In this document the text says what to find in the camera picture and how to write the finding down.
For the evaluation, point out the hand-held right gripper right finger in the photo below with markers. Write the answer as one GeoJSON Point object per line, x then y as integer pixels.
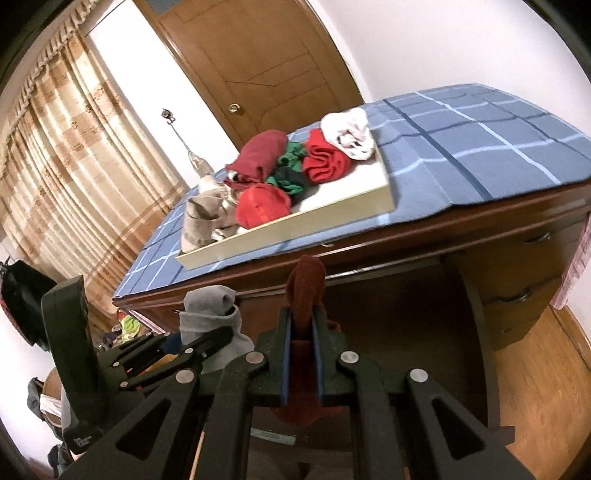
{"type": "Point", "coordinates": [319, 369]}

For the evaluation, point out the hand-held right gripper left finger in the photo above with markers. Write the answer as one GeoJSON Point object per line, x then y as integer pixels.
{"type": "Point", "coordinates": [285, 364]}

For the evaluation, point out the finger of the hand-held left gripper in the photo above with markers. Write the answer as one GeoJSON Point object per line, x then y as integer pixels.
{"type": "Point", "coordinates": [184, 360]}
{"type": "Point", "coordinates": [138, 350]}

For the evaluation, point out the grey sock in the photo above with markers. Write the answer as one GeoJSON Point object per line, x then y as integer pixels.
{"type": "Point", "coordinates": [207, 314]}

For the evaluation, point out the rust red sock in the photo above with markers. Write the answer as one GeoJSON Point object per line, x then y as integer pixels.
{"type": "Point", "coordinates": [304, 286]}

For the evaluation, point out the large wooden drawer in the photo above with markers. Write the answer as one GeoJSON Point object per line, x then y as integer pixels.
{"type": "Point", "coordinates": [392, 323]}

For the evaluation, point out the beige underwear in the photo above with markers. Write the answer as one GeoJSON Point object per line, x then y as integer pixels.
{"type": "Point", "coordinates": [203, 221]}

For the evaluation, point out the shallow cardboard box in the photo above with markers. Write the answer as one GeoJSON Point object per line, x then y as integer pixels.
{"type": "Point", "coordinates": [332, 198]}

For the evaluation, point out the dark green underwear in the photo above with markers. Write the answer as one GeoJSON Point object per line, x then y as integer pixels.
{"type": "Point", "coordinates": [287, 181]}

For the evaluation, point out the dark red silver-banded underwear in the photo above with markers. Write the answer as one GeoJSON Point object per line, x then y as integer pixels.
{"type": "Point", "coordinates": [258, 154]}

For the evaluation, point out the pale pink underwear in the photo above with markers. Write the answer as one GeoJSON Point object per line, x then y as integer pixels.
{"type": "Point", "coordinates": [351, 131]}

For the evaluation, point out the green yellow cloth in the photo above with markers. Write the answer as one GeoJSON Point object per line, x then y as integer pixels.
{"type": "Point", "coordinates": [129, 325]}

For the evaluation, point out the black bag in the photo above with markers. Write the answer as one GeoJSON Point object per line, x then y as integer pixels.
{"type": "Point", "coordinates": [23, 300]}

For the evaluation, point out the dark wooden desk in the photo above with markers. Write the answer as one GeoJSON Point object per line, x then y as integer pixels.
{"type": "Point", "coordinates": [415, 235]}

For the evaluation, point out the beige patterned curtain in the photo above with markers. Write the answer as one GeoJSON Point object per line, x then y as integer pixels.
{"type": "Point", "coordinates": [69, 161]}

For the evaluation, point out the beige curtain tassel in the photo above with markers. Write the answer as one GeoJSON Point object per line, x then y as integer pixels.
{"type": "Point", "coordinates": [198, 162]}

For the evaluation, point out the brass door knob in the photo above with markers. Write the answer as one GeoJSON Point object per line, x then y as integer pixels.
{"type": "Point", "coordinates": [235, 108]}

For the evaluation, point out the blue checked tablecloth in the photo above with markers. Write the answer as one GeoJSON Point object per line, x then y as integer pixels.
{"type": "Point", "coordinates": [461, 152]}

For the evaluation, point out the pink checked cloth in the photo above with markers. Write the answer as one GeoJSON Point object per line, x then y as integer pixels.
{"type": "Point", "coordinates": [575, 267]}

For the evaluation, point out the brown wooden door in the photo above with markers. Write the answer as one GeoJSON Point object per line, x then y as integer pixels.
{"type": "Point", "coordinates": [277, 55]}

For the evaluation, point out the metal wall hook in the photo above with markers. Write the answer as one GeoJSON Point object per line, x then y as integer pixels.
{"type": "Point", "coordinates": [167, 115]}

